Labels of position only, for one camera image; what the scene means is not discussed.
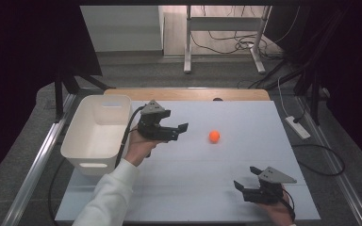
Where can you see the white table mat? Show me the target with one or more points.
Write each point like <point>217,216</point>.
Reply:
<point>201,188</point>

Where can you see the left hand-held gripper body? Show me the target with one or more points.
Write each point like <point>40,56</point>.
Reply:
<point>152,127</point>

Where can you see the person's right hand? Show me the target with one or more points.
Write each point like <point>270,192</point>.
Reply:
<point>278,212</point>

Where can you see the black metal stand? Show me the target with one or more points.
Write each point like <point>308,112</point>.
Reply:
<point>315,94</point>
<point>58,94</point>

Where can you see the white power strip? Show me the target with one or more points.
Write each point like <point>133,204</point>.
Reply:
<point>298,128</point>

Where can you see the white desk frame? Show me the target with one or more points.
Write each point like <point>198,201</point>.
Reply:
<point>223,23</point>

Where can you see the orange ball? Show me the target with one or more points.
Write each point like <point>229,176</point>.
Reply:
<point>214,136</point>

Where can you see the wooden table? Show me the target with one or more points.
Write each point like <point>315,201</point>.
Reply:
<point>185,94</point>

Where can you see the small black knob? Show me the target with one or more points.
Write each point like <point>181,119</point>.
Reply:
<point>217,99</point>

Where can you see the white plastic bin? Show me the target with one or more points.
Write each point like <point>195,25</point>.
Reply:
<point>94,135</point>

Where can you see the aluminium rail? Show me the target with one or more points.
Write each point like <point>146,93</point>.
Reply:
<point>342,175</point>
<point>34,169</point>

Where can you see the white cabinet panel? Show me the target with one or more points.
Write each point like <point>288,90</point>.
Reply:
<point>122,28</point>

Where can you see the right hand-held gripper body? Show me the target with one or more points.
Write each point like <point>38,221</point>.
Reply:
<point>270,188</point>

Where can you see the person's left hand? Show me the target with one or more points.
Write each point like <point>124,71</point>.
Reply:
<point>138,149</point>

